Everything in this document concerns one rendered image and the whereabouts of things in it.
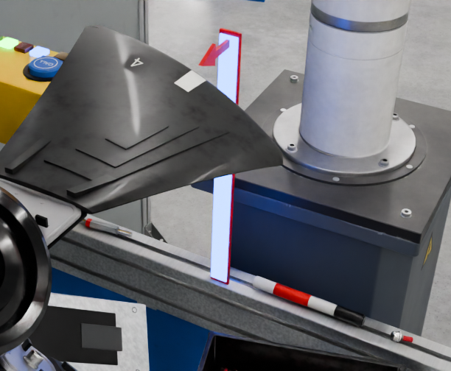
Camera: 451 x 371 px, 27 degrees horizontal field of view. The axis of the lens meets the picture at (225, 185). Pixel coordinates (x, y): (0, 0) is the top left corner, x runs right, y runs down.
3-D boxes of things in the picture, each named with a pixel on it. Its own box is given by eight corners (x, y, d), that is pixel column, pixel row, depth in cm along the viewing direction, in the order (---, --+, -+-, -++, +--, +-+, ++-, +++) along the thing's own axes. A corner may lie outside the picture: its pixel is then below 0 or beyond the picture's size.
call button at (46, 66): (23, 76, 110) (21, 64, 109) (43, 64, 113) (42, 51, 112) (50, 85, 109) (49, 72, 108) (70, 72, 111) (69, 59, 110)
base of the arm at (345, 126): (287, 96, 133) (297, -26, 123) (420, 116, 130) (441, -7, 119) (259, 165, 118) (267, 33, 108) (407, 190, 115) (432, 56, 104)
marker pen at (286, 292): (252, 280, 110) (362, 319, 105) (258, 272, 112) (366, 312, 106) (251, 288, 111) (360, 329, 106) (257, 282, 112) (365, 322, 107)
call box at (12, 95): (-52, 135, 117) (-64, 59, 111) (-1, 101, 125) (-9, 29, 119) (51, 171, 111) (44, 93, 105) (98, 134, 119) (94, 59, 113)
